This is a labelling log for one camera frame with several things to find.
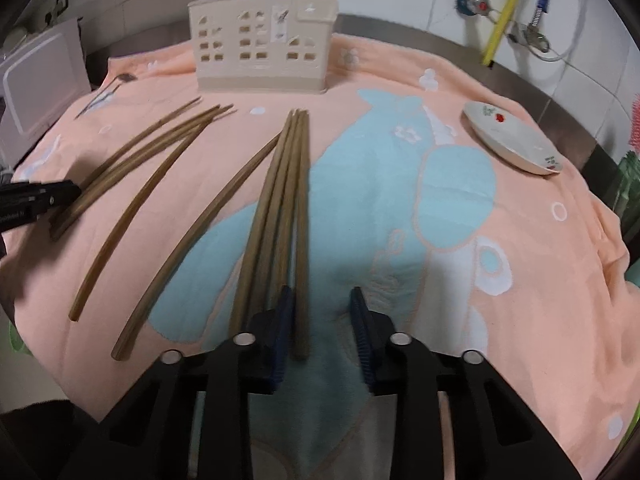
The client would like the green plastic basket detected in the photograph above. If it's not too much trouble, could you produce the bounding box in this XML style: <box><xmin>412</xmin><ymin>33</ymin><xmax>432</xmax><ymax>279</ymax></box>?
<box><xmin>8</xmin><ymin>322</ymin><xmax>32</xmax><ymax>356</ymax></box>

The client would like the wall power socket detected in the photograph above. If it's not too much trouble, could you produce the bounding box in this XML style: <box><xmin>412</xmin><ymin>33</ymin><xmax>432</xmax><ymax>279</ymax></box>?
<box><xmin>44</xmin><ymin>0</ymin><xmax>70</xmax><ymax>27</ymax></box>

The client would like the chrome angle valve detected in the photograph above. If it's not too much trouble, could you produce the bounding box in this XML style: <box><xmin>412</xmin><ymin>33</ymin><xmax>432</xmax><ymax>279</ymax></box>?
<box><xmin>506</xmin><ymin>22</ymin><xmax>551</xmax><ymax>54</ymax></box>

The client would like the cream plastic utensil holder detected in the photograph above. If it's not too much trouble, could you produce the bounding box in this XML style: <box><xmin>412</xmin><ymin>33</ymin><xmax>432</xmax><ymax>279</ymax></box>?
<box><xmin>188</xmin><ymin>0</ymin><xmax>338</xmax><ymax>93</ymax></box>

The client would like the yellow gas hose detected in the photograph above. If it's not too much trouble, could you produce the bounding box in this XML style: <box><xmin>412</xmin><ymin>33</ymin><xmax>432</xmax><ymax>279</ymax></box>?
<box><xmin>482</xmin><ymin>0</ymin><xmax>528</xmax><ymax>68</ymax></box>

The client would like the white floral ceramic dish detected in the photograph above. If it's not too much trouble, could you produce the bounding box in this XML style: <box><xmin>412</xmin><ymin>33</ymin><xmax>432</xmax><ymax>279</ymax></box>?
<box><xmin>463</xmin><ymin>101</ymin><xmax>563</xmax><ymax>177</ymax></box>

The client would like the white microwave oven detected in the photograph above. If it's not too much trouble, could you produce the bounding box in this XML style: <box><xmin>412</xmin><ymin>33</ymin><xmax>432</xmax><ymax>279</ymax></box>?
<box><xmin>1</xmin><ymin>20</ymin><xmax>91</xmax><ymax>168</ymax></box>

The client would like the brown wooden chopstick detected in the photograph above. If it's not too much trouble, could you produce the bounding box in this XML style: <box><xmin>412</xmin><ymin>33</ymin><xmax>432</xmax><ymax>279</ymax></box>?
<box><xmin>49</xmin><ymin>105</ymin><xmax>232</xmax><ymax>242</ymax></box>
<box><xmin>111</xmin><ymin>133</ymin><xmax>281</xmax><ymax>361</ymax></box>
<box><xmin>246</xmin><ymin>110</ymin><xmax>300</xmax><ymax>318</ymax></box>
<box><xmin>79</xmin><ymin>96</ymin><xmax>202</xmax><ymax>191</ymax></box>
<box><xmin>228</xmin><ymin>110</ymin><xmax>295</xmax><ymax>337</ymax></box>
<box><xmin>48</xmin><ymin>107</ymin><xmax>211</xmax><ymax>322</ymax></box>
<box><xmin>266</xmin><ymin>110</ymin><xmax>303</xmax><ymax>308</ymax></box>
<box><xmin>294</xmin><ymin>112</ymin><xmax>310</xmax><ymax>360</ymax></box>

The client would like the peach blue patterned towel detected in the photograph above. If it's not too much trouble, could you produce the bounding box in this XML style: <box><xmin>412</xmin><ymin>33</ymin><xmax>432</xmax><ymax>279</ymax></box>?
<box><xmin>1</xmin><ymin>36</ymin><xmax>639</xmax><ymax>479</ymax></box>

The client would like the metal spoon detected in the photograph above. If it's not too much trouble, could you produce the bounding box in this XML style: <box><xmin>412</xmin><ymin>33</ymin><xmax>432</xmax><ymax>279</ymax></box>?
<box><xmin>75</xmin><ymin>73</ymin><xmax>138</xmax><ymax>118</ymax></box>

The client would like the angle valve red knob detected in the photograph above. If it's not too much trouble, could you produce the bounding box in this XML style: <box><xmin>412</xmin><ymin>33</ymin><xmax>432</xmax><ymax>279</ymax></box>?
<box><xmin>454</xmin><ymin>0</ymin><xmax>499</xmax><ymax>24</ymax></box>

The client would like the pink brush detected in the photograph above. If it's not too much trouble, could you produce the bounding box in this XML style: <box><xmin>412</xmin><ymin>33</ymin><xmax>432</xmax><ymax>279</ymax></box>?
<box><xmin>628</xmin><ymin>94</ymin><xmax>640</xmax><ymax>156</ymax></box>

